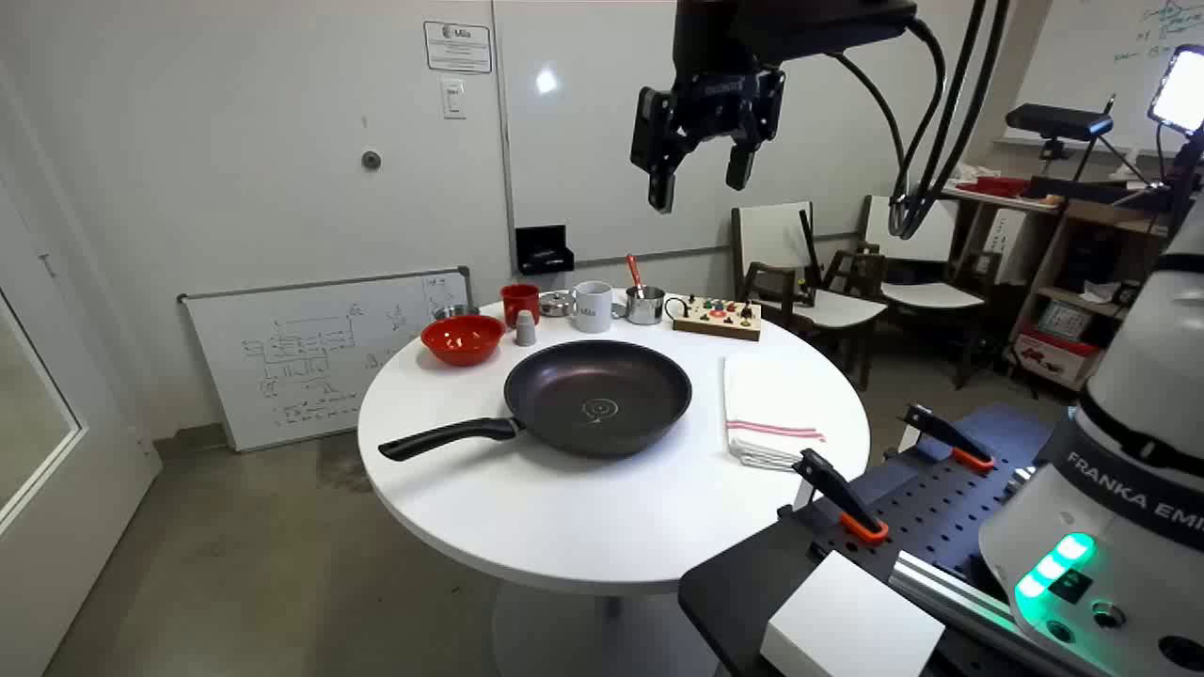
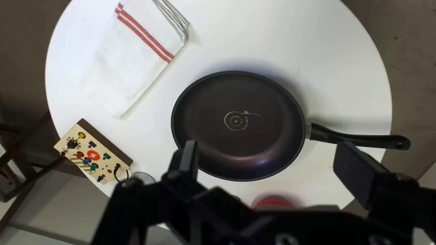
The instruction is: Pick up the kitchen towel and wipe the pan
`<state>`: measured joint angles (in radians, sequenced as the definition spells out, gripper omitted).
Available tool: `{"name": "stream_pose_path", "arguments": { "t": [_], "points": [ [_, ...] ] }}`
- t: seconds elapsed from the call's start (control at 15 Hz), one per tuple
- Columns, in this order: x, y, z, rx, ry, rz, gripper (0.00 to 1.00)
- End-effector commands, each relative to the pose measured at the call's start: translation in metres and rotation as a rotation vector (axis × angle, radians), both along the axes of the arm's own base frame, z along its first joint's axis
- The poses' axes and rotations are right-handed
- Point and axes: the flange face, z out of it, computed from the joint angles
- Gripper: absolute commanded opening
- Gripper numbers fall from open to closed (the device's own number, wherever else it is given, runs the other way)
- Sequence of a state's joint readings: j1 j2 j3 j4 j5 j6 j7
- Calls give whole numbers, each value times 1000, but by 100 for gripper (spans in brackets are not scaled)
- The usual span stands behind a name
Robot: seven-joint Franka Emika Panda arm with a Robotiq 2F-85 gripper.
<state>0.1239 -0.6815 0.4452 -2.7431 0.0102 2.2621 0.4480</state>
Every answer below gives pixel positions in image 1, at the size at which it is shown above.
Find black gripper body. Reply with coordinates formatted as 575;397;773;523
661;64;763;155

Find white towel red stripes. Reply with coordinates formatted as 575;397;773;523
716;353;832;474

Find black frying pan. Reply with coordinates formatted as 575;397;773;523
373;339;694;465

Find white chair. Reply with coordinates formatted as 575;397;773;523
856;193;1008;380
730;200;889;380

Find small steel saucepan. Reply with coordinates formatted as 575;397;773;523
620;284;671;331

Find white mug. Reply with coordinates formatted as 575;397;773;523
569;277;617;334

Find wooden board colourful pieces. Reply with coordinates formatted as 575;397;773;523
664;292;768;345

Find red mug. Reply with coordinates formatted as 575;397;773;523
495;284;546;331

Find red bowl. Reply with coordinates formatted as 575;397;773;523
417;311;506;368

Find black clamp orange tip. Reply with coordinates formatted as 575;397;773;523
789;448;894;548
900;402;1000;477

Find wooden shelf unit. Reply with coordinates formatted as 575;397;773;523
938;172;1204;390

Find red storage box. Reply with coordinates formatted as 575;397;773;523
1008;329;1105;397

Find leaning framed whiteboard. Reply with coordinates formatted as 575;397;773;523
178;265;474;455

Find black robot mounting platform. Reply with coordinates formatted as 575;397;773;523
672;398;1096;677

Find bright light panel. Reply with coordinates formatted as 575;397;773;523
1142;40;1204;137

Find white box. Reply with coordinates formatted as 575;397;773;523
755;548;949;677

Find white door with window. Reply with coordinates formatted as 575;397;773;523
0;183;164;677

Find wall mounted whiteboard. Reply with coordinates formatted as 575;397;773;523
490;0;905;270

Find black wall tray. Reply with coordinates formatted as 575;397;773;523
511;222;578;277

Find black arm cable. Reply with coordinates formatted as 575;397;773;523
832;0;1013;240

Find white wall switch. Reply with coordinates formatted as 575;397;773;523
437;76;469;123

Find framed wall sign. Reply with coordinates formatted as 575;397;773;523
420;15;495;76

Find black camera on stand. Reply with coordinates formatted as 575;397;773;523
1003;101;1117;162

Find aluminium rail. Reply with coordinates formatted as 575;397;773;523
889;548;1105;677

